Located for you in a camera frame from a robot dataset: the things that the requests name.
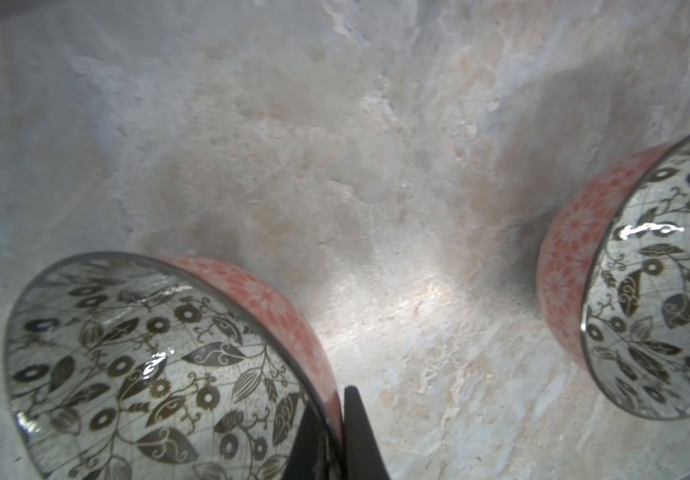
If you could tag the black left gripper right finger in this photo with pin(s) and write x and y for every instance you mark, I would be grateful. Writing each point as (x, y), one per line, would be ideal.
(362, 455)

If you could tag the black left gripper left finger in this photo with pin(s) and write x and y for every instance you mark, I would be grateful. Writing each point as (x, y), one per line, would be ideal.
(306, 460)

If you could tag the black floral pattern bowl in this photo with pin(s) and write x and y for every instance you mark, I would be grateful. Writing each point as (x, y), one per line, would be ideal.
(122, 366)

